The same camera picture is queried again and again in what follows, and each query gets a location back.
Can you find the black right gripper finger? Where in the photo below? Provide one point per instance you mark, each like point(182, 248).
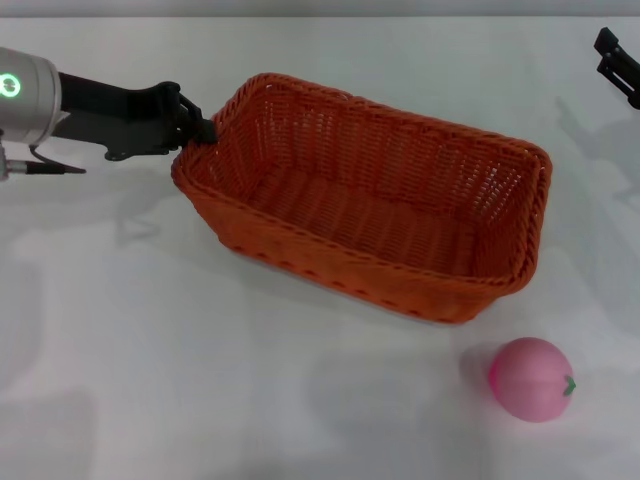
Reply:
point(622, 80)
point(620, 52)

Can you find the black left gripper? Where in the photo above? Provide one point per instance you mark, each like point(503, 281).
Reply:
point(125, 120)

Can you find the orange woven plastic basket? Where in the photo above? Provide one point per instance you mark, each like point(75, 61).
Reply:
point(380, 215)

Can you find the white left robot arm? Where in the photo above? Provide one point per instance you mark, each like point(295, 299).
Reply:
point(27, 95)

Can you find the pink peach toy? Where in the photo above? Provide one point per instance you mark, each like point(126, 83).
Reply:
point(532, 380)

